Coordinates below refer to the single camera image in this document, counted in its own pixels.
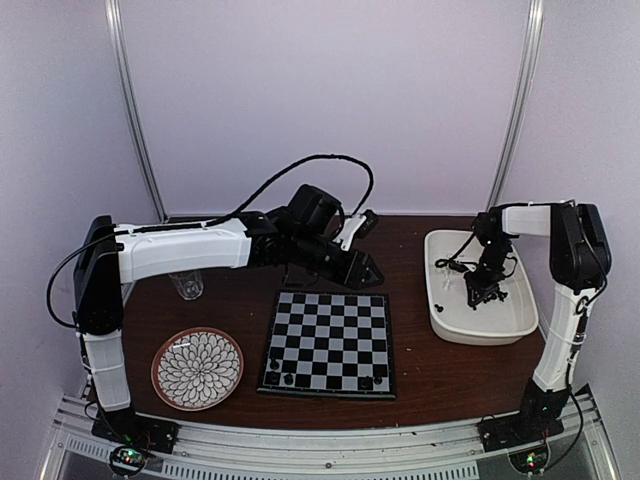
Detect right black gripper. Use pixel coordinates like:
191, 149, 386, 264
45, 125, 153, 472
464, 239, 512, 306

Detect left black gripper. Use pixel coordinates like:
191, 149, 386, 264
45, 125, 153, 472
292, 230, 386, 291

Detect black and grey chessboard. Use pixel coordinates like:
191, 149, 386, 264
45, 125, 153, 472
257, 290, 397, 401

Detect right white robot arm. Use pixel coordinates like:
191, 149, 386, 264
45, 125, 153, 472
464, 201, 612, 442

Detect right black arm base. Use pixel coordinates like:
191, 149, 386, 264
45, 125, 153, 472
477, 413, 564, 452

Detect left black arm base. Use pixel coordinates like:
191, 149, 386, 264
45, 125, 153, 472
91, 407, 179, 454

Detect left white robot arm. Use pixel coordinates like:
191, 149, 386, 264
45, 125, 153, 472
73, 184, 384, 444

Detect black chess pieces in tub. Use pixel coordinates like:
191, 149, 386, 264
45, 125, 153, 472
434, 291, 483, 313

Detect pile of white chess pieces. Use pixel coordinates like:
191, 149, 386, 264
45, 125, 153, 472
436, 266, 459, 292

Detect white plastic tub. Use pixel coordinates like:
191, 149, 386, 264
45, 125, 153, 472
424, 230, 539, 346

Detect clear drinking glass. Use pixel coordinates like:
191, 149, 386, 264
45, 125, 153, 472
169, 270, 204, 301

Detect floral patterned plate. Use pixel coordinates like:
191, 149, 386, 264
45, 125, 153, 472
151, 327, 244, 412

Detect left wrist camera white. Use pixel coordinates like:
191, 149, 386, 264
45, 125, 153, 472
333, 209, 379, 251

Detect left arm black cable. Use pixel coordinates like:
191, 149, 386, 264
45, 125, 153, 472
219, 153, 376, 224

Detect right aluminium frame post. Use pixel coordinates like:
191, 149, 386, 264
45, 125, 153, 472
486, 0, 545, 207

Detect aluminium frame post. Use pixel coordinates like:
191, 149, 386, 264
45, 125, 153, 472
104, 0, 168, 222
486, 0, 545, 207

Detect left aluminium frame post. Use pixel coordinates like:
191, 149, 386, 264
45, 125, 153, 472
104, 0, 168, 222

